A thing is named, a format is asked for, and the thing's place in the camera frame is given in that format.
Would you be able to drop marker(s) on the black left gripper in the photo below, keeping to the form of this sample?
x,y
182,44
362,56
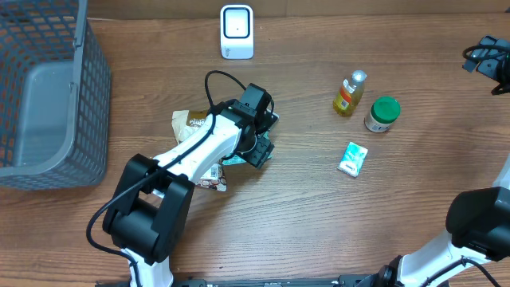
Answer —
x,y
260,155

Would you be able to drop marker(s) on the teal tissue packet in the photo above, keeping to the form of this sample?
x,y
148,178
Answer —
x,y
238,160

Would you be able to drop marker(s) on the brown snack bag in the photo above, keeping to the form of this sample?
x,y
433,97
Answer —
x,y
184,124

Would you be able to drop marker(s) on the green white tissue pack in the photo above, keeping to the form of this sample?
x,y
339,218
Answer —
x,y
353,159

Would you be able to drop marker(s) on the yellow liquid bottle grey cap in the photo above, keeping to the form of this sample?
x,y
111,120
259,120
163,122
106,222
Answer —
x,y
350,93

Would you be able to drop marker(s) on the green lid white jar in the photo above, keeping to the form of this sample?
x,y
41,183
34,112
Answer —
x,y
382,115

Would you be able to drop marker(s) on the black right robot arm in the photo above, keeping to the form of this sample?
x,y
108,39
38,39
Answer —
x,y
476,232

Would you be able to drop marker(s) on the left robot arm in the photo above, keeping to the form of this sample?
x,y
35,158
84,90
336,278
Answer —
x,y
147,213

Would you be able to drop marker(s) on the white barcode scanner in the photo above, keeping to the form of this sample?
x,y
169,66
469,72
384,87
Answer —
x,y
236,32

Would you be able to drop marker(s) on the dark grey mesh plastic basket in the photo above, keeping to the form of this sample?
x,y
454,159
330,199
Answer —
x,y
55,96

